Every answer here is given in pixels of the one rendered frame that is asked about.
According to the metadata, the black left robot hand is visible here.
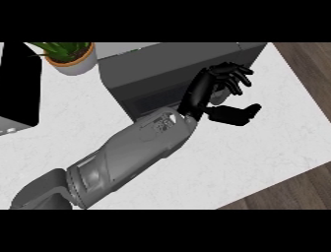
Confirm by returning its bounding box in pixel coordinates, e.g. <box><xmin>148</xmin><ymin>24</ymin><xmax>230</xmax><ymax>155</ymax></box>
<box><xmin>176</xmin><ymin>61</ymin><xmax>264</xmax><ymax>128</ymax></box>

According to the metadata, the dark grey microwave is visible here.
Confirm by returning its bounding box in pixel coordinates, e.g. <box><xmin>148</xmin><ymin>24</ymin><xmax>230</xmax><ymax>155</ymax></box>
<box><xmin>98</xmin><ymin>42</ymin><xmax>271</xmax><ymax>123</ymax></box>

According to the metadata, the green plant in white pot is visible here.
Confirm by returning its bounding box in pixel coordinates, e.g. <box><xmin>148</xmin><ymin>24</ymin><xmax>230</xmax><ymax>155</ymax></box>
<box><xmin>28</xmin><ymin>42</ymin><xmax>99</xmax><ymax>77</ymax></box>

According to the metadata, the silver appliance with black panel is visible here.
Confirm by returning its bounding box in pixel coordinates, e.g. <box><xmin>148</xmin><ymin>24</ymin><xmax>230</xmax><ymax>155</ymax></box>
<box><xmin>0</xmin><ymin>42</ymin><xmax>44</xmax><ymax>142</ymax></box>

